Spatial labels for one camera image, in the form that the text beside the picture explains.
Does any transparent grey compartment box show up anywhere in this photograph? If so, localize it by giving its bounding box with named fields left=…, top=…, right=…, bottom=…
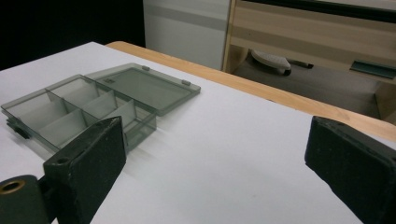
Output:
left=0, top=63, right=202, bottom=153

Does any wooden desk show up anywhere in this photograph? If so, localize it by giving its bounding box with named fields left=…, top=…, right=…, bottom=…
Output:
left=221, top=0, right=396, bottom=125

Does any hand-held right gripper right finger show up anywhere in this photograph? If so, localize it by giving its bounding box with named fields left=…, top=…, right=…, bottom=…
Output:
left=304, top=115, right=396, bottom=224

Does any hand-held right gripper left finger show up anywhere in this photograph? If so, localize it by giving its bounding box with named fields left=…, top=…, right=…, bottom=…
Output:
left=43, top=116, right=127, bottom=224

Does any black curtain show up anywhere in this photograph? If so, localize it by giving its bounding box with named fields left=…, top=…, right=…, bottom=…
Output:
left=0, top=0, right=147, bottom=71

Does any black chair lever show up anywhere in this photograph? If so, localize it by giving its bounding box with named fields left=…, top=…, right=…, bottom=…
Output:
left=286, top=59, right=315, bottom=70

